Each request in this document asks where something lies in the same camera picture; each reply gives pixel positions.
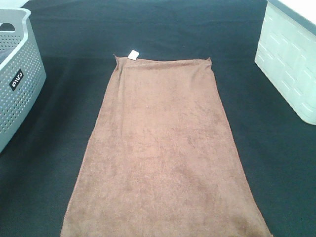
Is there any brown towel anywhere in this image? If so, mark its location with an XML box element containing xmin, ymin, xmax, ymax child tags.
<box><xmin>61</xmin><ymin>57</ymin><xmax>271</xmax><ymax>237</ymax></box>

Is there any black table cloth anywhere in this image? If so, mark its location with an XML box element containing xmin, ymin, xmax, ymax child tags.
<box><xmin>0</xmin><ymin>0</ymin><xmax>316</xmax><ymax>237</ymax></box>

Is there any white plastic storage bin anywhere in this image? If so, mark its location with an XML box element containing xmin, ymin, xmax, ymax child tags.
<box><xmin>255</xmin><ymin>0</ymin><xmax>316</xmax><ymax>125</ymax></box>

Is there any grey perforated laundry basket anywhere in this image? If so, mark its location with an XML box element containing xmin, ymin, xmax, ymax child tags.
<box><xmin>0</xmin><ymin>8</ymin><xmax>46</xmax><ymax>150</ymax></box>

